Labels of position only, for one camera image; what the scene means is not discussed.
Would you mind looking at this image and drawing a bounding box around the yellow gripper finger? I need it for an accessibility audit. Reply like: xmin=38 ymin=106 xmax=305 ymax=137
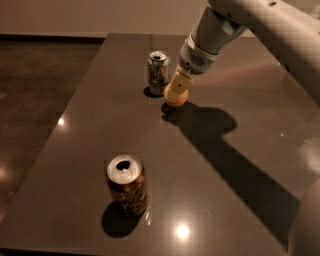
xmin=168 ymin=66 xmax=193 ymax=101

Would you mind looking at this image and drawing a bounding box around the orange fruit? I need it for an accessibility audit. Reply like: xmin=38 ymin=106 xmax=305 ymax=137
xmin=163 ymin=85 xmax=189 ymax=108

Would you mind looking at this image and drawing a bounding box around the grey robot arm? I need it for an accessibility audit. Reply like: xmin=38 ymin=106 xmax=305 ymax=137
xmin=162 ymin=0 xmax=320 ymax=256

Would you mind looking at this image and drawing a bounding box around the green white 7up can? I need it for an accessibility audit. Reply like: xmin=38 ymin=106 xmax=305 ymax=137
xmin=148 ymin=50 xmax=170 ymax=96

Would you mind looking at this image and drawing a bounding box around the brown patterned drink can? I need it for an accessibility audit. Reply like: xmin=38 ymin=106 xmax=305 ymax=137
xmin=105 ymin=155 xmax=148 ymax=216

